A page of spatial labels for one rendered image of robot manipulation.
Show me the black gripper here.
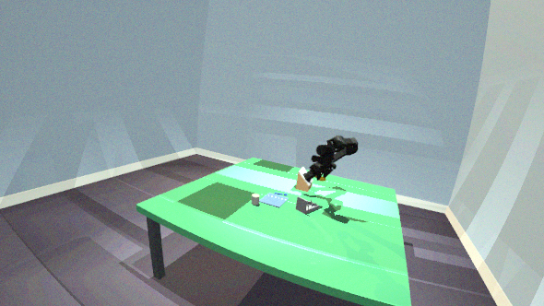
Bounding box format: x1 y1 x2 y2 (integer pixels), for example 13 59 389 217
313 156 336 181

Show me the white dish rack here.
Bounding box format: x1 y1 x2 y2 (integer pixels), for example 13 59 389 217
295 196 320 214

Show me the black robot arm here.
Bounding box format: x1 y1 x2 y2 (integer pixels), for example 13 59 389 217
303 135 358 182

